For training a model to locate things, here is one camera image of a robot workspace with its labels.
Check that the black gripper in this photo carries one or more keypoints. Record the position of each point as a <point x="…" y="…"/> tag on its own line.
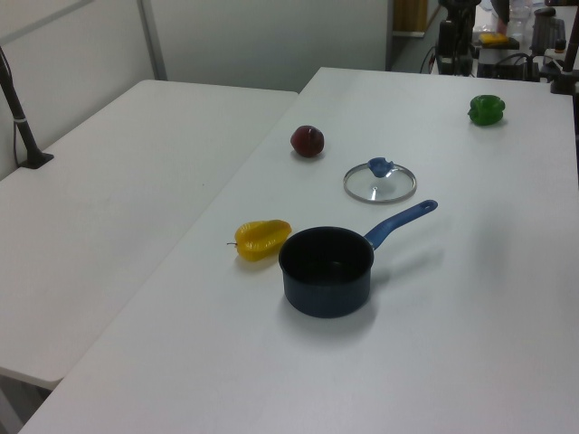
<point x="447" y="38"/>

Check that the glass lid with blue knob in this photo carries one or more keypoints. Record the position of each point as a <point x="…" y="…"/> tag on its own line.
<point x="389" y="185"/>

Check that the yellow box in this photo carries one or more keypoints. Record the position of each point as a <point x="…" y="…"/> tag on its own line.
<point x="493" y="40"/>

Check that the green plastic bell pepper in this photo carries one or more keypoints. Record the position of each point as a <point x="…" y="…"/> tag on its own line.
<point x="486" y="110"/>

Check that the wooden panel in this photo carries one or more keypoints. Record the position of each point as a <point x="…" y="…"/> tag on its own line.
<point x="409" y="16"/>

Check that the red plastic apple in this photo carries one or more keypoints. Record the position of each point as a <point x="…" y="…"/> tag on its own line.
<point x="307" y="141"/>

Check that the dark blue saucepan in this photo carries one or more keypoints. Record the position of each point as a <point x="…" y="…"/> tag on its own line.
<point x="325" y="280"/>

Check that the yellow bell pepper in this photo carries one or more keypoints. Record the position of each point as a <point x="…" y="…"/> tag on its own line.
<point x="260" y="239"/>

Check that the white side table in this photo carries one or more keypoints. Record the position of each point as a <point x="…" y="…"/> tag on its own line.
<point x="90" y="217"/>

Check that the black camera pole with base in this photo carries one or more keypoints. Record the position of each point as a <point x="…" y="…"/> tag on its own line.
<point x="20" y="126"/>

